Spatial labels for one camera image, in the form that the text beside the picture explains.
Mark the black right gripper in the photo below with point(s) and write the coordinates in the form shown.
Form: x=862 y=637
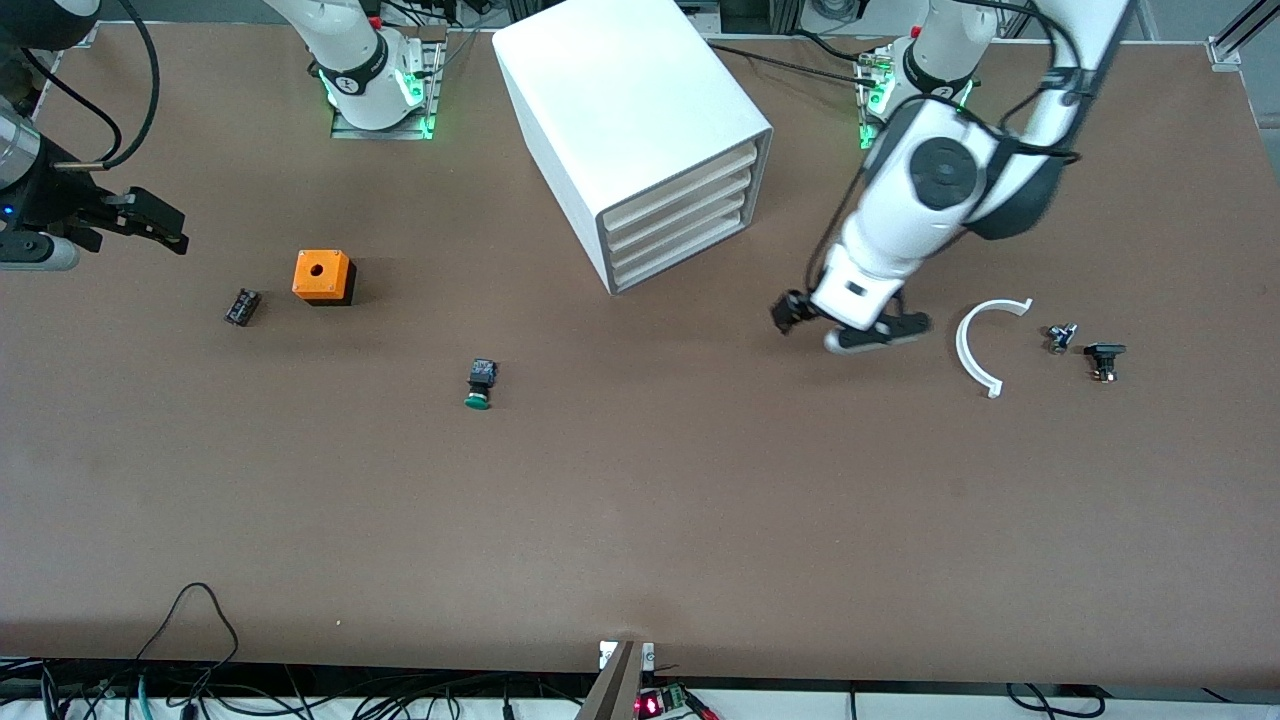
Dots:
x=60 y=203

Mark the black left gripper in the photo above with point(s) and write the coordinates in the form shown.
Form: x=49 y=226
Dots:
x=793 y=309

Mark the cream cabinet drawer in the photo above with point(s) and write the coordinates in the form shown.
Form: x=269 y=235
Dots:
x=679 y=233
x=680 y=252
x=678 y=188
x=679 y=212

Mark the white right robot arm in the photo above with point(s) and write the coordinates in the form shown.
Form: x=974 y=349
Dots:
x=350 y=60

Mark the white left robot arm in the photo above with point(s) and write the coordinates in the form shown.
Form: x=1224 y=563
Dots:
x=940 y=180

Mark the orange button box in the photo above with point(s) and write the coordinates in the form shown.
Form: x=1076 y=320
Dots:
x=320 y=272

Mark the white drawer cabinet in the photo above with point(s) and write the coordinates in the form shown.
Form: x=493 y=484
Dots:
x=620 y=90

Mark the green push button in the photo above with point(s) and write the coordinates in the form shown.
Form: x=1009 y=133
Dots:
x=480 y=385

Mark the small black contact block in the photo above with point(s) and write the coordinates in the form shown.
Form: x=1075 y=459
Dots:
x=242 y=306

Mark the white curved plastic arc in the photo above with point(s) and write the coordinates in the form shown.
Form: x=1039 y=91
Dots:
x=962 y=345

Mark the circuit board with red light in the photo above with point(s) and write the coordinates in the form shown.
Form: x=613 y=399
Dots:
x=660 y=703

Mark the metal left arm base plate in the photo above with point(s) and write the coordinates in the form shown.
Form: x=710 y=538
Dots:
x=866 y=140

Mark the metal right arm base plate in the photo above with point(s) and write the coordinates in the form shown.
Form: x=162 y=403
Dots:
x=400 y=133

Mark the small black silver switch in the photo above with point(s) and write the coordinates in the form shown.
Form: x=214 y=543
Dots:
x=1060 y=338

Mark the black selector switch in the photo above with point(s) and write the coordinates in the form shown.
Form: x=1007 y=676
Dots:
x=1104 y=352

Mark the grey wedge post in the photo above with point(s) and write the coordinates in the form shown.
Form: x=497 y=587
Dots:
x=615 y=690

